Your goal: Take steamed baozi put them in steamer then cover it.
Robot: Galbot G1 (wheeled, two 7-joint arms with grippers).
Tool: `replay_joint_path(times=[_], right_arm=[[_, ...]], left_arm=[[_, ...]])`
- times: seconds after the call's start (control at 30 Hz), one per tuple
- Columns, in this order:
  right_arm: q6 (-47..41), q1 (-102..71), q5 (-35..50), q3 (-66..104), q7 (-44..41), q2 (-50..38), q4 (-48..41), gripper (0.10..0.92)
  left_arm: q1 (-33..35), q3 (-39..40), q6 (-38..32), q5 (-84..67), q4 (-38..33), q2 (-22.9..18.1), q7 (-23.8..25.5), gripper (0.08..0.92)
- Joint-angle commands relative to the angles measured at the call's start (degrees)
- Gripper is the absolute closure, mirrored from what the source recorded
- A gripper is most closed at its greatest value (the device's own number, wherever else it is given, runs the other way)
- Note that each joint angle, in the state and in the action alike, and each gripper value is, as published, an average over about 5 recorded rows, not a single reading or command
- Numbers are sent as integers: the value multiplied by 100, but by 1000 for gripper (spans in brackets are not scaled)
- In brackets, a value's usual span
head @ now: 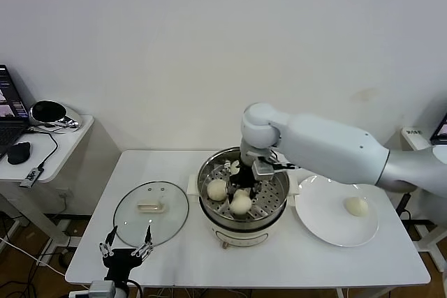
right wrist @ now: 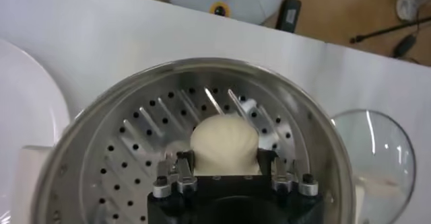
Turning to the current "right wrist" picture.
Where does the white steamed baozi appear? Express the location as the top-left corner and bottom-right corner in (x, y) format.
(189, 114), (262, 176)

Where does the black floor rod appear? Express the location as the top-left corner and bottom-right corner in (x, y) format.
(349, 16), (431, 44)

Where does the perforated steel steamer basket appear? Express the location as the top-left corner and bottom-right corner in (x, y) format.
(11, 57), (366, 224)

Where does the glass pot lid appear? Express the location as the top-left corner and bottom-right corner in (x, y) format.
(329, 109), (418, 224)

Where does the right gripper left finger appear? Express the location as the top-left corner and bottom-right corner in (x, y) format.
(152, 150), (199, 199)

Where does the black power brick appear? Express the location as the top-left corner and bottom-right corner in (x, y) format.
(275, 0), (302, 34)

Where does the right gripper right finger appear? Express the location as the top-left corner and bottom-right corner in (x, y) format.
(257, 147), (320, 198)

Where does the small black adapter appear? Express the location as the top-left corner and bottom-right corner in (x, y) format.
(392, 33), (418, 58)

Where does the white round plate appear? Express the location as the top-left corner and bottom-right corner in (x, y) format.
(0, 38), (71, 224)

